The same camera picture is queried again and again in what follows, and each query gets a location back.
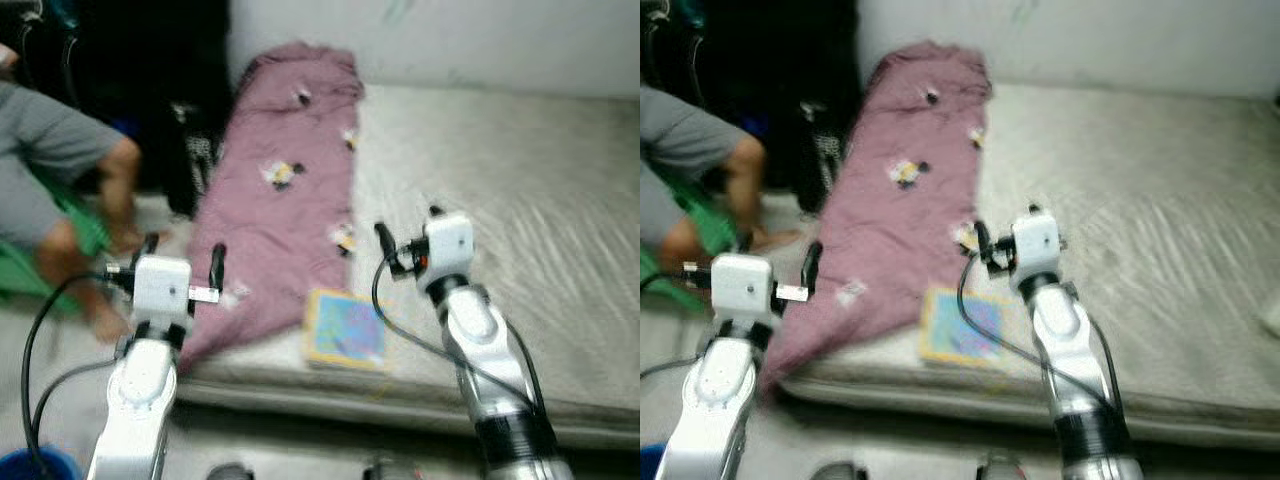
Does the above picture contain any colourful yellow-edged picture book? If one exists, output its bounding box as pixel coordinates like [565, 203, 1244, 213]
[302, 287, 393, 374]
[918, 286, 1008, 368]

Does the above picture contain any green plastic stool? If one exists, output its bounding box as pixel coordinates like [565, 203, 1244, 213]
[640, 163, 743, 293]
[0, 168, 113, 303]

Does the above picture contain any beige quilted mattress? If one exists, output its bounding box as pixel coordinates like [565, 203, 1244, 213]
[770, 82, 1280, 401]
[175, 82, 641, 396]

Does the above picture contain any person in grey shorts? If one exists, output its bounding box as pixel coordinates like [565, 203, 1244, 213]
[0, 45, 173, 346]
[640, 82, 803, 283]

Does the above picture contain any mauve cartoon print blanket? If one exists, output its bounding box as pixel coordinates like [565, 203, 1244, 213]
[758, 39, 995, 393]
[178, 41, 367, 379]

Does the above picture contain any grey bed base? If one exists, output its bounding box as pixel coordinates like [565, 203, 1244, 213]
[775, 372, 1280, 453]
[172, 372, 641, 453]

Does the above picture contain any black bag white print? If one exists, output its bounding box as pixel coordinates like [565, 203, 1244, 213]
[640, 0, 864, 219]
[15, 0, 234, 219]

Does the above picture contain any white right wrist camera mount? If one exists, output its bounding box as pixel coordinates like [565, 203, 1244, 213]
[419, 211, 477, 288]
[1009, 211, 1065, 283]

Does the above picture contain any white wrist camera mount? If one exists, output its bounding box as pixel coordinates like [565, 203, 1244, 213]
[1009, 211, 1065, 283]
[132, 254, 194, 333]
[419, 211, 477, 288]
[711, 252, 778, 329]

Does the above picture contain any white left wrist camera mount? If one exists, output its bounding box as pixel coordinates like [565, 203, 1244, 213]
[711, 252, 778, 329]
[132, 254, 194, 333]

